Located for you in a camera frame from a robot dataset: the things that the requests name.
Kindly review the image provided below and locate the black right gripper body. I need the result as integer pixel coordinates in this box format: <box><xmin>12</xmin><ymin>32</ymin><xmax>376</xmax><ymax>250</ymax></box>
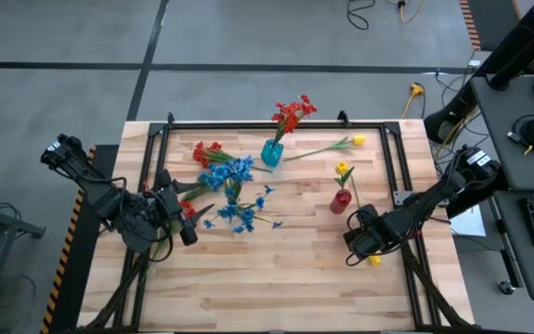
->
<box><xmin>343</xmin><ymin>203</ymin><xmax>396</xmax><ymax>260</ymax></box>

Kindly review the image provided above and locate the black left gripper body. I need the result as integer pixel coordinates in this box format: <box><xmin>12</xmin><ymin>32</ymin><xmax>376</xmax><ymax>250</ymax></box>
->
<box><xmin>148</xmin><ymin>184</ymin><xmax>199</xmax><ymax>248</ymax></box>

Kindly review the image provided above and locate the yellow artificial tulip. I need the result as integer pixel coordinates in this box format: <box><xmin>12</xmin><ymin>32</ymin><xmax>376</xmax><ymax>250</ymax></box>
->
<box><xmin>333</xmin><ymin>160</ymin><xmax>356</xmax><ymax>191</ymax></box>
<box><xmin>350</xmin><ymin>174</ymin><xmax>383</xmax><ymax>268</ymax></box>
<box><xmin>283</xmin><ymin>134</ymin><xmax>368</xmax><ymax>162</ymax></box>

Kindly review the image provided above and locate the red ribbed glass vase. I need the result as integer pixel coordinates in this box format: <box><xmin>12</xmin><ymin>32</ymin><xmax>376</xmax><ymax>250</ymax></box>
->
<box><xmin>329</xmin><ymin>187</ymin><xmax>353</xmax><ymax>215</ymax></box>

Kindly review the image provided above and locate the teal glass vase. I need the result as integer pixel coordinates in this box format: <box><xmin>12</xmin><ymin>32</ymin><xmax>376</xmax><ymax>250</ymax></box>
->
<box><xmin>261</xmin><ymin>137</ymin><xmax>286</xmax><ymax>168</ymax></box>

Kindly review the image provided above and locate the black side panel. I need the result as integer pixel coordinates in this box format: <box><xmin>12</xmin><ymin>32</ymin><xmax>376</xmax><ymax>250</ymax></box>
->
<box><xmin>48</xmin><ymin>143</ymin><xmax>120</xmax><ymax>334</ymax></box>

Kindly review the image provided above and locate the yellow black hazard tape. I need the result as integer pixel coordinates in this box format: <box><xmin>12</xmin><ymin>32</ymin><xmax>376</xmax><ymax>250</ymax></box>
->
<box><xmin>39</xmin><ymin>146</ymin><xmax>96</xmax><ymax>334</ymax></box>

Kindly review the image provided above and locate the black support beam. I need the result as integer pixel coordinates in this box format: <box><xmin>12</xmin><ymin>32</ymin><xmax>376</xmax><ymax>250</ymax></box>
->
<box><xmin>445</xmin><ymin>178</ymin><xmax>512</xmax><ymax>219</ymax></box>

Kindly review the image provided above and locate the grey desk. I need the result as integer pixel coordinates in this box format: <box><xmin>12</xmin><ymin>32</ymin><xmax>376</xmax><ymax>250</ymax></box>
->
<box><xmin>469</xmin><ymin>73</ymin><xmax>534</xmax><ymax>192</ymax></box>
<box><xmin>492</xmin><ymin>188</ymin><xmax>534</xmax><ymax>302</ymax></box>

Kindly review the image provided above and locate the black tower fan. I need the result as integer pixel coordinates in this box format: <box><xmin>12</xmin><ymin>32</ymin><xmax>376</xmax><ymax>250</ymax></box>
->
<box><xmin>423</xmin><ymin>0</ymin><xmax>534</xmax><ymax>145</ymax></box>

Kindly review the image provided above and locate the orange striped strip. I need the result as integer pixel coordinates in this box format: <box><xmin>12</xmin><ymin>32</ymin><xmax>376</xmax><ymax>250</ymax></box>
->
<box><xmin>459</xmin><ymin>0</ymin><xmax>482</xmax><ymax>52</ymax></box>

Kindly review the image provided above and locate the metal bracket plate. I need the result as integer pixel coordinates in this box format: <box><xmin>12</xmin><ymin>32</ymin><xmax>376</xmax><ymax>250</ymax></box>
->
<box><xmin>392</xmin><ymin>188</ymin><xmax>416</xmax><ymax>208</ymax></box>

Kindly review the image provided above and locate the black table frame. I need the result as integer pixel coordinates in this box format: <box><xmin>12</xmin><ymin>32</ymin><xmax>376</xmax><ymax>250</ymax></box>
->
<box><xmin>76</xmin><ymin>110</ymin><xmax>475</xmax><ymax>334</ymax></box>

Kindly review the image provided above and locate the yellow power cable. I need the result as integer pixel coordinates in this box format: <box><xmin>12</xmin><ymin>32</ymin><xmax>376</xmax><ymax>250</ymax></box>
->
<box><xmin>400</xmin><ymin>82</ymin><xmax>426</xmax><ymax>121</ymax></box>
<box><xmin>395</xmin><ymin>0</ymin><xmax>428</xmax><ymax>24</ymax></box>

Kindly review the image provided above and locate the black floor cable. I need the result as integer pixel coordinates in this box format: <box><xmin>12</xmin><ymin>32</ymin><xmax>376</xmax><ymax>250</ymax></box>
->
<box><xmin>345</xmin><ymin>0</ymin><xmax>377</xmax><ymax>32</ymax></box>

